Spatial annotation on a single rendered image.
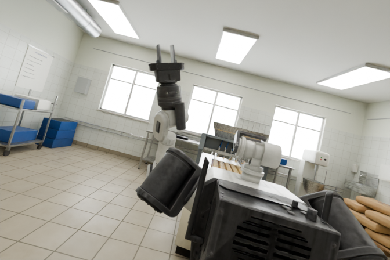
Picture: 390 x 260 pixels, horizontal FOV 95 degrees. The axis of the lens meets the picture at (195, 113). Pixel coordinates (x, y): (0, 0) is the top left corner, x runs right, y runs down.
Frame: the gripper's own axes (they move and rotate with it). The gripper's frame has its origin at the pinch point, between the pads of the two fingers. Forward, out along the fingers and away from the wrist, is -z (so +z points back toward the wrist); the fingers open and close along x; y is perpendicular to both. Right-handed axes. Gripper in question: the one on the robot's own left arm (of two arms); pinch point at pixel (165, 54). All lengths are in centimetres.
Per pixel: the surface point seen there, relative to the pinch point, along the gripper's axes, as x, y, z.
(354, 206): 377, -95, 275
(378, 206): 388, -68, 257
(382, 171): 494, -105, 236
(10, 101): -182, -328, 33
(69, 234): -74, -108, 141
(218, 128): 72, -88, 61
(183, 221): 24, -78, 144
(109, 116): -46, -458, 103
